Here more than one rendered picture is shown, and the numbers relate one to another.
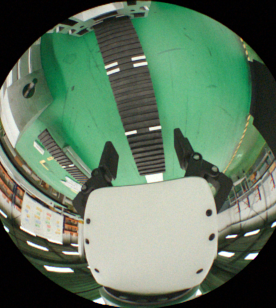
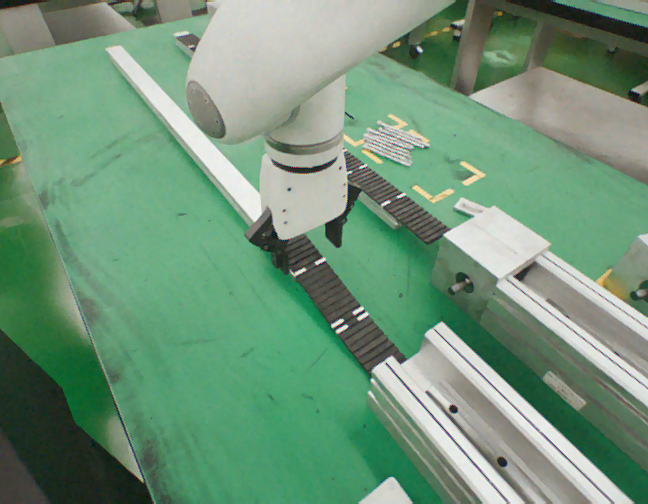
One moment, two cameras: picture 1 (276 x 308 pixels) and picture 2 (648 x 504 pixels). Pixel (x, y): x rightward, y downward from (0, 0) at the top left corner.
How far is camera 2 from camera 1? 44 cm
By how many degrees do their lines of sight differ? 17
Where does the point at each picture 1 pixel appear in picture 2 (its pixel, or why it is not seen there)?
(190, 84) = (278, 334)
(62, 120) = (408, 260)
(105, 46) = (380, 337)
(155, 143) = (292, 258)
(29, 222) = not seen: outside the picture
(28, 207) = not seen: outside the picture
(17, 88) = (481, 281)
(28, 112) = (445, 257)
